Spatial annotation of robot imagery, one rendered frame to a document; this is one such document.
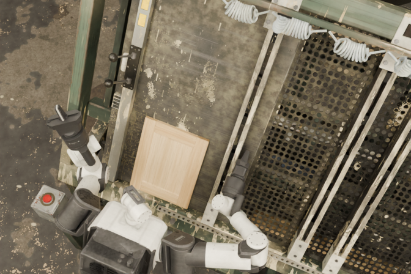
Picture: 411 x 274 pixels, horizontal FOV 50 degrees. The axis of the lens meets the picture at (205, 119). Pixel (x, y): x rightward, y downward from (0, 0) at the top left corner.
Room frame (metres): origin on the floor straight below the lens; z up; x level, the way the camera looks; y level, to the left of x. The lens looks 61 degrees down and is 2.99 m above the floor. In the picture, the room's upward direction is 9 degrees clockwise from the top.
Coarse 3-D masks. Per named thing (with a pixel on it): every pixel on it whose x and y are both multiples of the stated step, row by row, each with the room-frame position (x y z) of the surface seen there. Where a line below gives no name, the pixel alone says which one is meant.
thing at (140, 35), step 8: (152, 0) 1.24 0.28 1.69; (152, 8) 1.24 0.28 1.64; (136, 24) 1.18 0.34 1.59; (136, 32) 1.16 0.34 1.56; (144, 32) 1.16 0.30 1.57; (136, 40) 1.15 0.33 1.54; (144, 40) 1.15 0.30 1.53; (144, 48) 1.15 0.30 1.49; (136, 80) 1.06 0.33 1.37; (128, 96) 1.00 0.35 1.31; (120, 104) 0.98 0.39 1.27; (128, 104) 0.98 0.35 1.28; (120, 112) 0.96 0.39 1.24; (128, 112) 0.96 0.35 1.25; (120, 120) 0.94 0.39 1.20; (128, 120) 0.95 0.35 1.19; (120, 128) 0.91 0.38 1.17; (120, 136) 0.89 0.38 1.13; (112, 144) 0.87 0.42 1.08; (120, 144) 0.87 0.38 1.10; (112, 152) 0.84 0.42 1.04; (120, 152) 0.84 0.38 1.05; (112, 160) 0.82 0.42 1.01; (120, 160) 0.83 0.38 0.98; (112, 168) 0.79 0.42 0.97; (112, 176) 0.76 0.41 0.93
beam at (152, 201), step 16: (64, 176) 0.76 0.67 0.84; (112, 192) 0.71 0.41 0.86; (144, 192) 0.72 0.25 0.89; (176, 208) 0.66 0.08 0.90; (176, 224) 0.60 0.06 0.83; (192, 224) 0.60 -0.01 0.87; (224, 224) 0.62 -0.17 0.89; (208, 240) 0.55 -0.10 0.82; (224, 240) 0.55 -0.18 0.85; (304, 256) 0.53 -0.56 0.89; (288, 272) 0.46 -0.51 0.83; (304, 272) 0.46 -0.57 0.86
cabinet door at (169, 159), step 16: (144, 128) 0.92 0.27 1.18; (160, 128) 0.92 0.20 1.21; (176, 128) 0.92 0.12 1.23; (144, 144) 0.88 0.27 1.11; (160, 144) 0.88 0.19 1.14; (176, 144) 0.88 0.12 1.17; (192, 144) 0.87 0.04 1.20; (208, 144) 0.88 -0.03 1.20; (144, 160) 0.83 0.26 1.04; (160, 160) 0.83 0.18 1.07; (176, 160) 0.83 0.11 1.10; (192, 160) 0.83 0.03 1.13; (144, 176) 0.78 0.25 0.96; (160, 176) 0.78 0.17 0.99; (176, 176) 0.78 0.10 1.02; (192, 176) 0.78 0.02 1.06; (160, 192) 0.72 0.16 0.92; (176, 192) 0.73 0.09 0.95; (192, 192) 0.73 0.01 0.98
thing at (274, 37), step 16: (272, 0) 1.16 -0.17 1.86; (288, 0) 1.15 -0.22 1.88; (272, 16) 1.12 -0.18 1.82; (288, 16) 1.03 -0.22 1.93; (272, 32) 1.11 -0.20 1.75; (288, 32) 1.09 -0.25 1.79; (272, 48) 1.10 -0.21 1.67; (256, 64) 1.05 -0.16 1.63; (272, 64) 1.04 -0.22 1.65; (256, 80) 1.01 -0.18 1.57; (256, 96) 0.97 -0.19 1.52; (240, 112) 0.93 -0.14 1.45; (240, 128) 0.91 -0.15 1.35; (240, 144) 0.84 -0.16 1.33; (224, 160) 0.80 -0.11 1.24; (224, 176) 0.77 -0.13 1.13; (208, 208) 0.65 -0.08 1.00; (208, 224) 0.60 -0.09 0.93
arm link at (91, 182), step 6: (78, 168) 0.69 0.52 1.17; (108, 168) 0.72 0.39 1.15; (78, 174) 0.66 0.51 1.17; (108, 174) 0.70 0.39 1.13; (78, 180) 0.63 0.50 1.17; (84, 180) 0.62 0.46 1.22; (90, 180) 0.62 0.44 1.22; (96, 180) 0.64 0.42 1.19; (102, 180) 0.65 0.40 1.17; (78, 186) 0.58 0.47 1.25; (84, 186) 0.58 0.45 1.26; (90, 186) 0.59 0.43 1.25; (96, 186) 0.60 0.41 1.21; (102, 186) 0.63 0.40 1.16; (96, 192) 0.58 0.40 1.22
